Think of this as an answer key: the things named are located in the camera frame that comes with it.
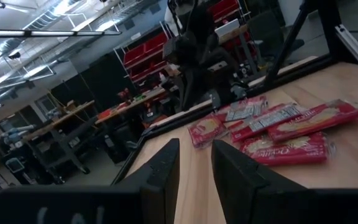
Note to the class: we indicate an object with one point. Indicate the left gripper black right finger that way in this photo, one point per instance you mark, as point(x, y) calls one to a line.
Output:
point(247, 193)

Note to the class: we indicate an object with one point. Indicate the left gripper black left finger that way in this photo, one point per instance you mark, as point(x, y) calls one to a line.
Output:
point(160, 186)

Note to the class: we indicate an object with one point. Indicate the red popcorn bag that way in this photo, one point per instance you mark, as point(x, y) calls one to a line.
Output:
point(287, 151)
point(266, 121)
point(244, 111)
point(315, 119)
point(207, 129)

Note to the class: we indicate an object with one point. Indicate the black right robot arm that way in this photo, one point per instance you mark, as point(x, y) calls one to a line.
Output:
point(197, 81)

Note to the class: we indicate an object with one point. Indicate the red storage bin rack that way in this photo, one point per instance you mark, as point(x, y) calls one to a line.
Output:
point(225, 9)
point(145, 53)

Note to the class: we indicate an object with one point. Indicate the white box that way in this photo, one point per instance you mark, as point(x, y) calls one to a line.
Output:
point(227, 28)

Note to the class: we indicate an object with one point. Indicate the cluttered wooden workbench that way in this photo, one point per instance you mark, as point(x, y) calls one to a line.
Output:
point(126, 107)

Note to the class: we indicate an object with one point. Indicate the black storage cabinet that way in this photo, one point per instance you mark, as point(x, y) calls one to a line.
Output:
point(104, 81)

